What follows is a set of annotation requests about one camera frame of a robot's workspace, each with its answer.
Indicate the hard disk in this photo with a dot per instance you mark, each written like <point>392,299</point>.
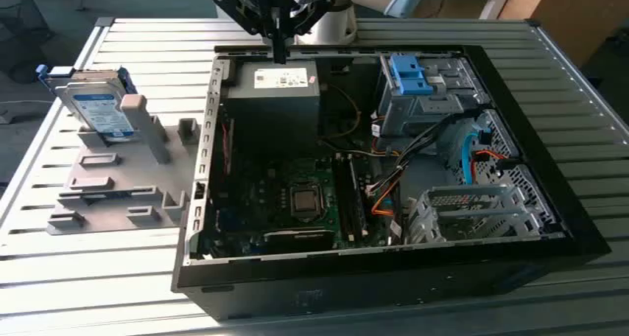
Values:
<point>97,107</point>

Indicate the CPU socket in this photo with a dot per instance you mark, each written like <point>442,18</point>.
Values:
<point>289,203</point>

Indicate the black mesh waste bin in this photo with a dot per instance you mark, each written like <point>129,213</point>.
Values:
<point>24,56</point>

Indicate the silver disk bay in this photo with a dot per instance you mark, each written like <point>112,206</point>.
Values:
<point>472,189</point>

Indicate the black RAM stick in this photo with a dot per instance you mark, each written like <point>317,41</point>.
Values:
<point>358,199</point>

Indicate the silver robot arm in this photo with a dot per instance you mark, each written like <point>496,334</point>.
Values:
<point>333,26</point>

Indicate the silver CPU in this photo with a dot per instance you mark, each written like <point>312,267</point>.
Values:
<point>304,199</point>

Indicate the grey parts rack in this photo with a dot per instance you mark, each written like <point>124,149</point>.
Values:
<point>137,181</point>

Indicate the black graphics card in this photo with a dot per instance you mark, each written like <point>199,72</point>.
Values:
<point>300,240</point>

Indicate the green motherboard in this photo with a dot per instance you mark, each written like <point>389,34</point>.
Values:
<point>260,196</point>

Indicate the grey power supply unit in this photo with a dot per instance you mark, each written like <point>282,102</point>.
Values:
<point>274,104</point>

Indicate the metal optical drive cage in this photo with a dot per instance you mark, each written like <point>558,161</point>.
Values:
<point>432,111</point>

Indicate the blue plastic drive latch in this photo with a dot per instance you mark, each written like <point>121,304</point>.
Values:
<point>410,80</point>

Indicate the black PC case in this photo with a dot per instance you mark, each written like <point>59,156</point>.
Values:
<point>344,284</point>

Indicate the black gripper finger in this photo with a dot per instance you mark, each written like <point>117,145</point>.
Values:
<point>240,8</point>
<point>306,19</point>

